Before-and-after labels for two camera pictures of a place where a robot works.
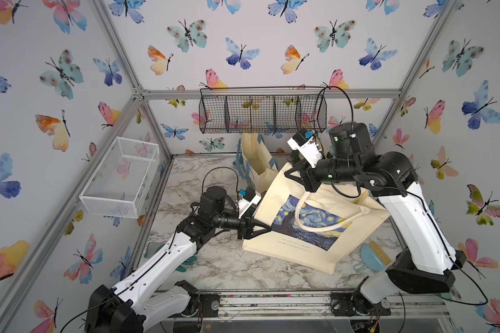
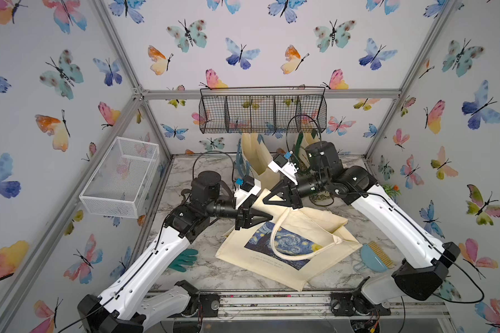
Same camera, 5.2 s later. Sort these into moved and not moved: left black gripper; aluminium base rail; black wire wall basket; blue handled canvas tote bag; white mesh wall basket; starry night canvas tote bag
Moved: starry night canvas tote bag; left black gripper
Not moved: blue handled canvas tote bag; aluminium base rail; black wire wall basket; white mesh wall basket
